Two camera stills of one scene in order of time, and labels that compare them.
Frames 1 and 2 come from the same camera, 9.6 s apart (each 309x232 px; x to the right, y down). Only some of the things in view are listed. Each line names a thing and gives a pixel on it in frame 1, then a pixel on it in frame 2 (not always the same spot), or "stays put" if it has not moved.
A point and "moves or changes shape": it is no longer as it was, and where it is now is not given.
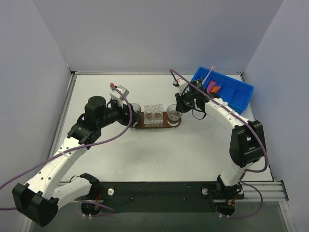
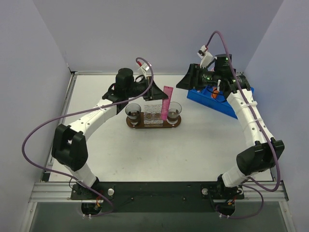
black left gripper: (128, 115) to (149, 88)
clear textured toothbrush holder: (153, 115) stays put
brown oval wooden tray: (140, 123) stays put
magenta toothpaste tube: (211, 84) moves or changes shape
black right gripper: (181, 103) to (196, 76)
